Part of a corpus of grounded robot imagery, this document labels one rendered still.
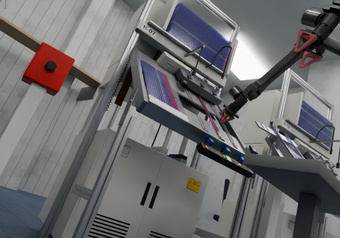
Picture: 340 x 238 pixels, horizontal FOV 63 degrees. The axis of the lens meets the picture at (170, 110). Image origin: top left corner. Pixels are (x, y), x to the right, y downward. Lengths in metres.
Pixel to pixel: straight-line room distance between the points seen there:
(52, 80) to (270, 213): 1.32
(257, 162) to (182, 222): 0.82
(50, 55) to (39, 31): 3.23
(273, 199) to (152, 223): 0.69
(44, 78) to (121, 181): 0.62
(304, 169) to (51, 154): 3.82
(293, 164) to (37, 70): 0.96
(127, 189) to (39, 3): 3.53
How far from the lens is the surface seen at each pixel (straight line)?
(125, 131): 1.15
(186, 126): 1.28
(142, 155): 1.50
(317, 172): 0.89
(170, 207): 1.62
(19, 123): 1.18
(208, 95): 1.86
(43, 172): 4.37
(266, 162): 0.95
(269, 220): 1.75
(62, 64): 1.23
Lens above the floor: 0.33
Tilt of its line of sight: 20 degrees up
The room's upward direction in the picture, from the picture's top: 20 degrees clockwise
